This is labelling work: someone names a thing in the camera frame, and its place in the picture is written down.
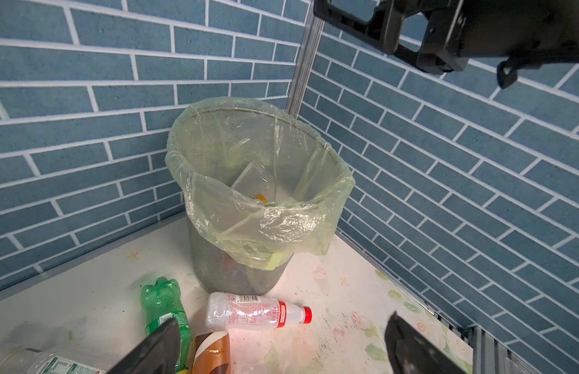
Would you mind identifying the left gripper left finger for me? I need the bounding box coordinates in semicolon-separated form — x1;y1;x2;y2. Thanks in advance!
107;318;181;374

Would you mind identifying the green Sprite bottle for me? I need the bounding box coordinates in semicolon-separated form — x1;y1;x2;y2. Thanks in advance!
141;277;193;373

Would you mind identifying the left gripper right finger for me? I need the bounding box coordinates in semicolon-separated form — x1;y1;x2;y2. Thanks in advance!
384;312;465;374

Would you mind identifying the brown coffee bottle upper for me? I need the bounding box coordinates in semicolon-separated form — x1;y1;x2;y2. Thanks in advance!
191;330;232;374

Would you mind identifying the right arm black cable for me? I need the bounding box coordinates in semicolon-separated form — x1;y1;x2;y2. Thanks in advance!
496;44;579;90

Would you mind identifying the clear square white-label bottle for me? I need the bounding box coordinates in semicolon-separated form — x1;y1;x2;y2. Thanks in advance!
0;344;119;374

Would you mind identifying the red label yellow cap bottle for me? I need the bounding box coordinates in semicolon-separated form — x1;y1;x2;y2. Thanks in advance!
231;161;276;204

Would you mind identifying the aluminium front rail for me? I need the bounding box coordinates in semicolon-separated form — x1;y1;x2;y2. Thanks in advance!
464;327;539;374

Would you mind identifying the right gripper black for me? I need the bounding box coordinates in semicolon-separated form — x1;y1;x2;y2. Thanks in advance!
314;1;579;75

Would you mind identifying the pink label red cap bottle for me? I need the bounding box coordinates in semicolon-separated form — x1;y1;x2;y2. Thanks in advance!
205;292;313;330

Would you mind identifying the grey mesh waste bin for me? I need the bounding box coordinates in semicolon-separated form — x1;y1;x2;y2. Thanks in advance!
187;218;290;295

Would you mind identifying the green plastic bin liner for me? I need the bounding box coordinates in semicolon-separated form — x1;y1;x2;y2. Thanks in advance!
166;97;355;271

